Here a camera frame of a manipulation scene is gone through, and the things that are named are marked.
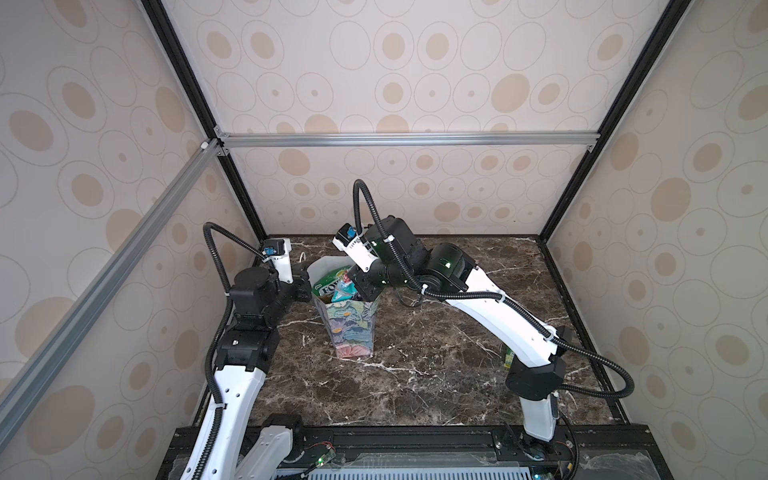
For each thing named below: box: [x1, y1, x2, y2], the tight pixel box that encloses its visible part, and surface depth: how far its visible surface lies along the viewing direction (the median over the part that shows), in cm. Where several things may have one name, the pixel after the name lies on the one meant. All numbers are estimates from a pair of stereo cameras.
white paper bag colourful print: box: [307, 256, 380, 359], surface depth 79 cm
